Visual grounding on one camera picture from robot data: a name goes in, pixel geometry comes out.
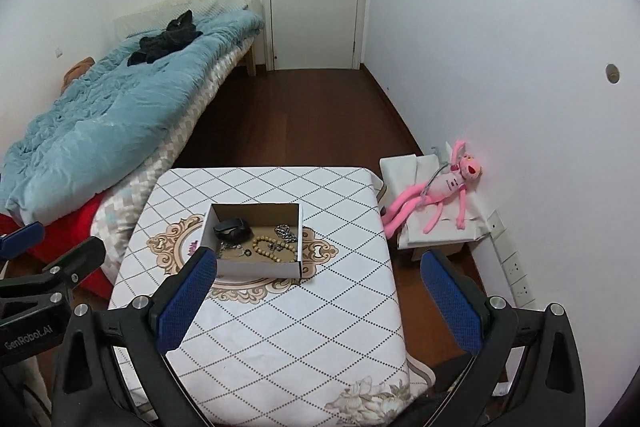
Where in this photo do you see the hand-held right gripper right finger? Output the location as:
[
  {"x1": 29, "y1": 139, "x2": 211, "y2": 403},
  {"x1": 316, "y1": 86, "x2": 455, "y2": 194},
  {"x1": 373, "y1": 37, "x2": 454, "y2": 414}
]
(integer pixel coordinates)
[{"x1": 420, "y1": 249, "x2": 586, "y2": 427}]

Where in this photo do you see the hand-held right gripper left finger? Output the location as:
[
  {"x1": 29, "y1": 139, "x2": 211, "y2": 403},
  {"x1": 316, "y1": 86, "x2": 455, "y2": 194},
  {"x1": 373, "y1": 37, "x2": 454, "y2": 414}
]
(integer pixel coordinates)
[{"x1": 52, "y1": 246, "x2": 218, "y2": 427}]

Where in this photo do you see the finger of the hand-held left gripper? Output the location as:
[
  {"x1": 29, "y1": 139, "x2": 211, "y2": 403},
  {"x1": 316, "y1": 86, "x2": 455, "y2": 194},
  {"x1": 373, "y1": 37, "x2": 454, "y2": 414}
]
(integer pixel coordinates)
[
  {"x1": 0, "y1": 221, "x2": 46, "y2": 260},
  {"x1": 0, "y1": 237, "x2": 107, "y2": 308}
]

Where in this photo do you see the thin silver necklace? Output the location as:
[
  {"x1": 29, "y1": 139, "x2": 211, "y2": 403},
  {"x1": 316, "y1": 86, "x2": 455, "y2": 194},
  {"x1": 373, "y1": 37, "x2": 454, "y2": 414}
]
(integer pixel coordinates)
[{"x1": 217, "y1": 242, "x2": 252, "y2": 258}]

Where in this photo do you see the white cardboard box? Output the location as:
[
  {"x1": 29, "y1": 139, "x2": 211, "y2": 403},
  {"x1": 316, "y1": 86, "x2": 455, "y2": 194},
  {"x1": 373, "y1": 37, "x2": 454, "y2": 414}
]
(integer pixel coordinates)
[{"x1": 200, "y1": 203, "x2": 304, "y2": 279}]

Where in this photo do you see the black wristband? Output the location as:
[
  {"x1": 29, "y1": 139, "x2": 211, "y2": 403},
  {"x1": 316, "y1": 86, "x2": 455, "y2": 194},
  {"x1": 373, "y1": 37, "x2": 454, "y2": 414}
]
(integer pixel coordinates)
[{"x1": 214, "y1": 218, "x2": 249, "y2": 243}]

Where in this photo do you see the wooden bead bracelet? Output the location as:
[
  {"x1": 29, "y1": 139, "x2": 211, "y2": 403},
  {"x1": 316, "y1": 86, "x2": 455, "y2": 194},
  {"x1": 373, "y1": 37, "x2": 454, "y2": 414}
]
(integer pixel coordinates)
[{"x1": 251, "y1": 234, "x2": 297, "y2": 264}]

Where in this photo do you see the red blanket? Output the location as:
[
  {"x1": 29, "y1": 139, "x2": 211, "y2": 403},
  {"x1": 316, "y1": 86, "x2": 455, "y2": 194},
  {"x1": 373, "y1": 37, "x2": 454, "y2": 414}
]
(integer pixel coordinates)
[{"x1": 0, "y1": 194, "x2": 118, "y2": 295}]

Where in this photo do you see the white diamond pattern tablecloth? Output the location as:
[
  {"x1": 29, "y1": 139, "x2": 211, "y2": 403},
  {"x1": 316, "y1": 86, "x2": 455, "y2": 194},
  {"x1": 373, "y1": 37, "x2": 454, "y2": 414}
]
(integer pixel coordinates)
[{"x1": 109, "y1": 166, "x2": 436, "y2": 425}]

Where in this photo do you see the pink plush toy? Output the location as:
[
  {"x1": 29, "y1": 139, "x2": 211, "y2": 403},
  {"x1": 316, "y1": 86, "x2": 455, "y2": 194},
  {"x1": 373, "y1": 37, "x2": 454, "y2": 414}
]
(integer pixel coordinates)
[{"x1": 381, "y1": 139, "x2": 487, "y2": 239}]

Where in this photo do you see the blue quilt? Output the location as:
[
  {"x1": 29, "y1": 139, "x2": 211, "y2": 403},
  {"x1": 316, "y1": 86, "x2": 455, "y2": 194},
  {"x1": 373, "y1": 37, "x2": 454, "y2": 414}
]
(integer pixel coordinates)
[{"x1": 0, "y1": 9, "x2": 266, "y2": 225}]

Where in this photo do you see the brown plush toy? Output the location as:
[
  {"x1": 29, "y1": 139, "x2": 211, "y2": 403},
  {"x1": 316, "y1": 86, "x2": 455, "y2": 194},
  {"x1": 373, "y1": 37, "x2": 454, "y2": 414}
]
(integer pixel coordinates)
[{"x1": 62, "y1": 57, "x2": 96, "y2": 90}]

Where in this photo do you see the black clothing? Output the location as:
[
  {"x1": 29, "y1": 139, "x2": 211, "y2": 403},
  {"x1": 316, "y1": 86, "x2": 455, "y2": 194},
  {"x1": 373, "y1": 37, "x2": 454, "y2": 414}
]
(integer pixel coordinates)
[{"x1": 126, "y1": 10, "x2": 203, "y2": 68}]

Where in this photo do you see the white wall socket strip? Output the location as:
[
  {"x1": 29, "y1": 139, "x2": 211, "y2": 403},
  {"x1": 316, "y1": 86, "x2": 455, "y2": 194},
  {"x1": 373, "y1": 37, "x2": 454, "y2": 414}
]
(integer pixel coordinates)
[{"x1": 486, "y1": 208, "x2": 537, "y2": 308}]

